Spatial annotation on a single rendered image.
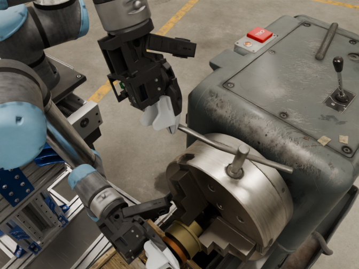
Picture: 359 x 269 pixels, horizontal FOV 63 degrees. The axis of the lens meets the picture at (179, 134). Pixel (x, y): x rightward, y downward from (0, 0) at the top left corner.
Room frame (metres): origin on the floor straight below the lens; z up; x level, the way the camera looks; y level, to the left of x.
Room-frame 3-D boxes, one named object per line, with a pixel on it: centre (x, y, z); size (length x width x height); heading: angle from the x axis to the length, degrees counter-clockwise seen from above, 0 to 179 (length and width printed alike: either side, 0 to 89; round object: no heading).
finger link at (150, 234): (0.24, 0.06, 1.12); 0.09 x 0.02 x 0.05; 45
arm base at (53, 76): (0.73, 0.46, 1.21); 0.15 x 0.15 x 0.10
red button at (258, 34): (0.84, -0.25, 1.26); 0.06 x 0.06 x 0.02; 47
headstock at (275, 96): (0.66, -0.37, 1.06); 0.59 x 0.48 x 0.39; 137
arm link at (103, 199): (0.33, 0.17, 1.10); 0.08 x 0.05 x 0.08; 135
